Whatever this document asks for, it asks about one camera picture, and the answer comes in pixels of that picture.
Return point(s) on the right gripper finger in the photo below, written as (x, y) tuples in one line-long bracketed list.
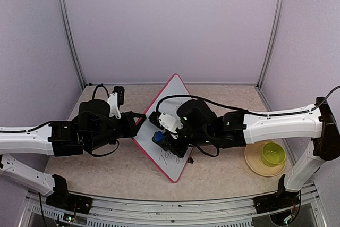
[(168, 137), (176, 149)]

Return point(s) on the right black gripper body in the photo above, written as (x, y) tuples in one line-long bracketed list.
[(201, 136)]

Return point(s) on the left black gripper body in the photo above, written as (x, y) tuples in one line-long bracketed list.
[(121, 133)]

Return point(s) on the blue whiteboard eraser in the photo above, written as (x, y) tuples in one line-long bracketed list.
[(157, 137)]

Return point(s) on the pink framed whiteboard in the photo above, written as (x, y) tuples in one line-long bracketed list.
[(149, 135)]

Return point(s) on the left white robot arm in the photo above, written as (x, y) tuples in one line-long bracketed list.
[(97, 124)]

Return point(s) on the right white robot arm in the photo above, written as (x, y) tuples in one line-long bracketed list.
[(196, 125)]

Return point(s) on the beige round plate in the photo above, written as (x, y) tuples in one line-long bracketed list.
[(252, 156)]

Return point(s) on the lime green bowl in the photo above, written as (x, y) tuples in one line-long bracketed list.
[(273, 154)]

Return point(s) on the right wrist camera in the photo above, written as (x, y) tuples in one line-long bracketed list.
[(166, 122)]

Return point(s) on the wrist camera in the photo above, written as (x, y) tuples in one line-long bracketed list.
[(166, 122), (115, 100)]

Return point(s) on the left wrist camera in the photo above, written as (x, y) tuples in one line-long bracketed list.
[(115, 100)]

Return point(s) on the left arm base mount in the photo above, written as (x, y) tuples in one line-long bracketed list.
[(61, 198)]

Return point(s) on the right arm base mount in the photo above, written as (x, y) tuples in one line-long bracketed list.
[(277, 200)]

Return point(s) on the right aluminium frame post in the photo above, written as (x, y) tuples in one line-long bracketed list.
[(271, 43)]

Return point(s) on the aluminium frame post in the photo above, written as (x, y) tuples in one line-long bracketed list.
[(271, 43), (71, 44)]

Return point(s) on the left aluminium frame post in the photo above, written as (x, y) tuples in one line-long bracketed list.
[(71, 44)]

